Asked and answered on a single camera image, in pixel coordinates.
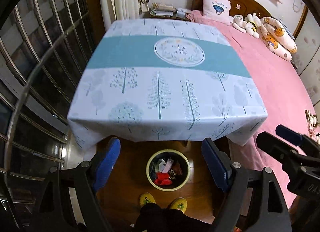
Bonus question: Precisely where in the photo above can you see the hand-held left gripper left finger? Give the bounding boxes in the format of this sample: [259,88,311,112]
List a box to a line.
[32,137,122,232]

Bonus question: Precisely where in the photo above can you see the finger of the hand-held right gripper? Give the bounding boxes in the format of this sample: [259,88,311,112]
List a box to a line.
[255,131,308,170]
[276,124,320,158]

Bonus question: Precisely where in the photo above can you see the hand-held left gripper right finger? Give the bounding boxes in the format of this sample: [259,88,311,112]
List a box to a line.
[201,137,293,232]

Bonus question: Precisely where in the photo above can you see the dark blue bin cream rim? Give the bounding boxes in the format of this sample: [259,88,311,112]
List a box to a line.
[146,149,190,192]

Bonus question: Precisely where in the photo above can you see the red box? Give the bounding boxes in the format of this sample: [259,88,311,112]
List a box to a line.
[154,172,173,185]

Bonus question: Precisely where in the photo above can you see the small figurine dolls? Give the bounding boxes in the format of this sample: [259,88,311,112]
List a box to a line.
[304,109,320,143]

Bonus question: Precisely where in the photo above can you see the yellow embroidered slipper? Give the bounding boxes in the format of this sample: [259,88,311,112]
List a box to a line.
[170,197,187,214]
[139,192,157,207]

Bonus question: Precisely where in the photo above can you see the pink bed blanket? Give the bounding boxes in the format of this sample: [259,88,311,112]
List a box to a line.
[189,9,320,207]

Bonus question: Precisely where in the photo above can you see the floral wardrobe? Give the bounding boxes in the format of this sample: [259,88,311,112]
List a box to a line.
[295,9,320,102]

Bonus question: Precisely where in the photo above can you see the bear print bolster pillow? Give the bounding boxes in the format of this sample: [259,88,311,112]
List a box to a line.
[259,17,298,60]

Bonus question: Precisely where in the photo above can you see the tree print tablecloth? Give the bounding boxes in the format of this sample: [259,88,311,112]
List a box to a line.
[67,19,268,148]

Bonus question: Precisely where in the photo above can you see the white yellow plush toy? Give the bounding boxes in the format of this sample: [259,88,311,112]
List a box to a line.
[244,13,262,39]

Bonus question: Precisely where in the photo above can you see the metal window grille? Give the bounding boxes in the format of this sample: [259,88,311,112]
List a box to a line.
[0,0,98,222]

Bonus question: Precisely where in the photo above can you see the wooden headboard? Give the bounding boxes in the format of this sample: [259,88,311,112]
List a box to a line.
[192,0,308,38]

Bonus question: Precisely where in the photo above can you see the white pillow with blue print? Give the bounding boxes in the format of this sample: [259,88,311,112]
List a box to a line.
[202,0,231,22]

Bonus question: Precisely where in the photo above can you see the small light blue box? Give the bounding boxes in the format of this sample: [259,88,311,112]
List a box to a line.
[175,8,192,19]

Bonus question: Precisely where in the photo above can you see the stack of books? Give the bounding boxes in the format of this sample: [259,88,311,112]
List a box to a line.
[149,3,177,17]

